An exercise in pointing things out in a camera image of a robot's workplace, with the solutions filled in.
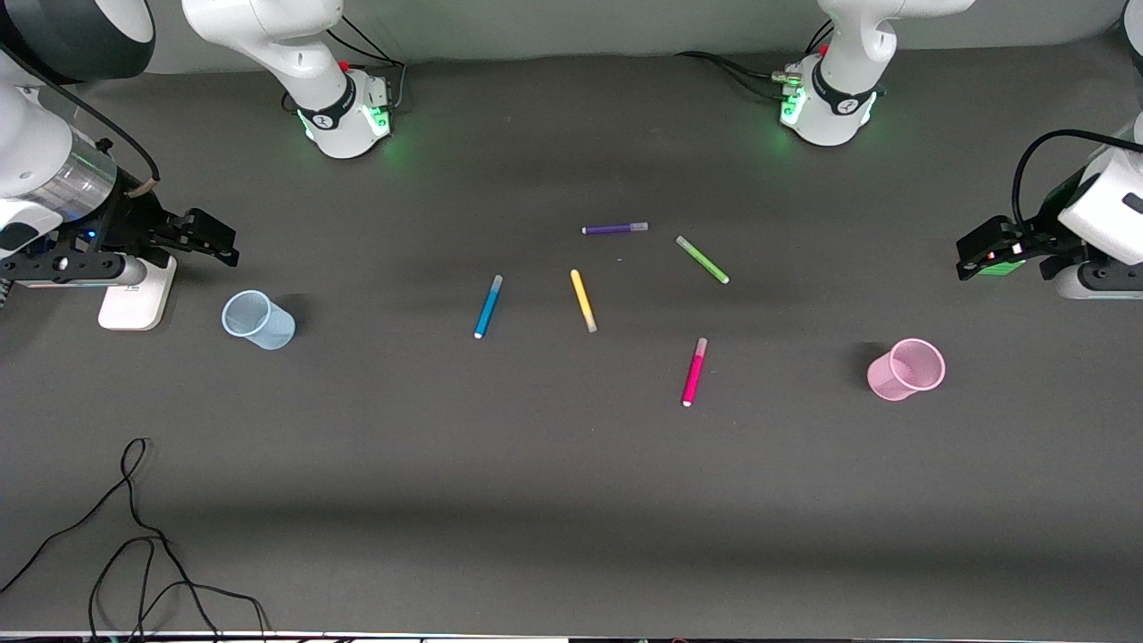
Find white rectangular block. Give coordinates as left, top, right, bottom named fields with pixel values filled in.
left=97, top=255, right=178, bottom=332

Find blue marker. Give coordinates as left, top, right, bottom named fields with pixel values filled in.
left=473, top=274, right=505, bottom=340

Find pink cup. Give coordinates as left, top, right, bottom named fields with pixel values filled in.
left=866, top=338, right=947, bottom=402

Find black right arm wrist cable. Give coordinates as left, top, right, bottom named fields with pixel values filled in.
left=0, top=49, right=163, bottom=199

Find black right arm base cables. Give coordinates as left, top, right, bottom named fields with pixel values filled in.
left=323, top=13, right=409, bottom=114

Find yellow marker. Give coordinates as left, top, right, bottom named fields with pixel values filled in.
left=570, top=268, right=598, bottom=334

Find black arm base cables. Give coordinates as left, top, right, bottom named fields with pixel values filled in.
left=673, top=21, right=838, bottom=101
left=323, top=13, right=409, bottom=114

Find green marker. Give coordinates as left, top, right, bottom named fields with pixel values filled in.
left=675, top=235, right=731, bottom=286

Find pink marker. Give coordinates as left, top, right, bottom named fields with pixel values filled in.
left=681, top=337, right=709, bottom=409

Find loose black table cable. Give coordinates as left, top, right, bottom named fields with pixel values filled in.
left=0, top=437, right=270, bottom=643

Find colourful puzzle cube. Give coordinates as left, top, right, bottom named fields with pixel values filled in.
left=977, top=241, right=1026, bottom=277

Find black left arm base cables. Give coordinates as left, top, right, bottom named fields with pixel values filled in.
left=673, top=21, right=838, bottom=101

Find translucent blue cup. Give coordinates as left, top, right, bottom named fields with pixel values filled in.
left=221, top=289, right=297, bottom=352

